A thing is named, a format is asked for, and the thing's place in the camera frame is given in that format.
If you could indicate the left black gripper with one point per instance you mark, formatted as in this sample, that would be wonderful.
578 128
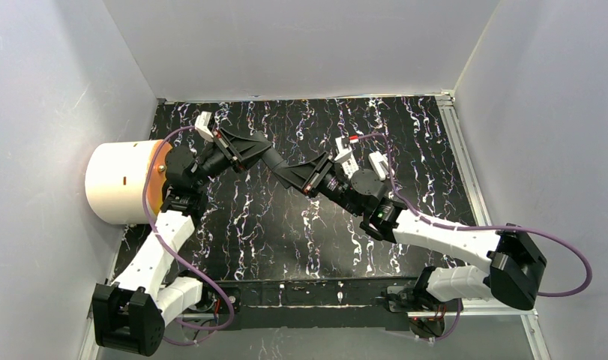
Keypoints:
226 148

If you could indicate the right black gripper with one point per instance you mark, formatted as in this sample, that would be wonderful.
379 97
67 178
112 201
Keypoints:
318 175

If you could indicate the black remote control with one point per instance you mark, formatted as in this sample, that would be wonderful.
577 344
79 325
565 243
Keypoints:
279 167

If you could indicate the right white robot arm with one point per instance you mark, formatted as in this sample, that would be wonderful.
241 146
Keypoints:
505 265

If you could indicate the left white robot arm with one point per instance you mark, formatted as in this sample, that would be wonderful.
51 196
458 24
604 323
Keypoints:
131 312

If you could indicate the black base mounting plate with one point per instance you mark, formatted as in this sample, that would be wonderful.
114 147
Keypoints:
350 302

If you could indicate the white orange cylinder container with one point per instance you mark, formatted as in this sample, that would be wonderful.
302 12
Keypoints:
118 173

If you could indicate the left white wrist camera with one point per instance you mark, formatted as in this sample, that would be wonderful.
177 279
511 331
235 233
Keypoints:
204 125

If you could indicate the right aluminium frame rail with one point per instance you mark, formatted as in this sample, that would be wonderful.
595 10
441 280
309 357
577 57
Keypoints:
462 149

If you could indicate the aluminium frame rail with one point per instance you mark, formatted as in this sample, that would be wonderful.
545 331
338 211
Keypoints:
462 149
464 337

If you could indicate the front aluminium frame rail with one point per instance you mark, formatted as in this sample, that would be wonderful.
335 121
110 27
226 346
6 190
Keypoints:
464 337

